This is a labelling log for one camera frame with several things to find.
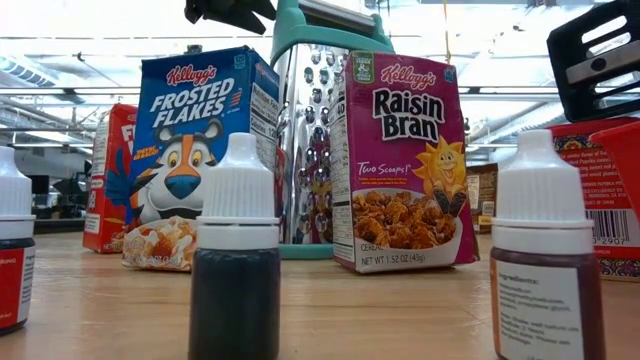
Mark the blue Frosted Flakes cereal box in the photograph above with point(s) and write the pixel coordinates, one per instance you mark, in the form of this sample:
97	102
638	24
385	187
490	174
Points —
190	100

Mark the brown liquid dropper bottle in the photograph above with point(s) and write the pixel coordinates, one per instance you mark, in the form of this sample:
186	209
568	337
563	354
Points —
542	200

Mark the red Froot Loops cereal box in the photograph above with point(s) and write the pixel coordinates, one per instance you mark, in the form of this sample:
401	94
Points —
107	200

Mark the red-label dropper bottle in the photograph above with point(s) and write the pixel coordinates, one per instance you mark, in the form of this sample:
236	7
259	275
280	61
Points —
15	200

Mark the black metal table frame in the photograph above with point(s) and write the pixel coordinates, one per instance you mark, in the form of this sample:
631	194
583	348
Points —
60	226

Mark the magenta Raisin Bran cereal box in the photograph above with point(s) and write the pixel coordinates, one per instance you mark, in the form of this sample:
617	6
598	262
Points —
405	115

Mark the dark office desks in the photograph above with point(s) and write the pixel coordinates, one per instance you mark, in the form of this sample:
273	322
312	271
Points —
70	192

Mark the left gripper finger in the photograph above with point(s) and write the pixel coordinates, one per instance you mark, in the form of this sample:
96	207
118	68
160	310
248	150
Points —
235	17
255	7

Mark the red plastic basket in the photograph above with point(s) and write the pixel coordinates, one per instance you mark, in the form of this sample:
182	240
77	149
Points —
625	150

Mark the dark liquid dropper bottle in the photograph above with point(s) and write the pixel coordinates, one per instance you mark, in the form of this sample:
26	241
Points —
235	300

